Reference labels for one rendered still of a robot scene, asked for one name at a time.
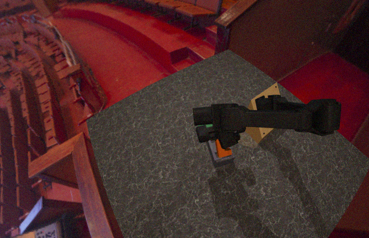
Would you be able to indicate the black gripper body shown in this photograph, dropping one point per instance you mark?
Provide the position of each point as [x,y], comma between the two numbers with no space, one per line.
[204,134]

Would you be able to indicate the orange l-shaped part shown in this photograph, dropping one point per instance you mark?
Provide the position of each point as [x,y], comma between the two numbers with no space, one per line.
[222,152]

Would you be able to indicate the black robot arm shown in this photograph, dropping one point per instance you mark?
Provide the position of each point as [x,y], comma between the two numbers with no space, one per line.
[320,117]

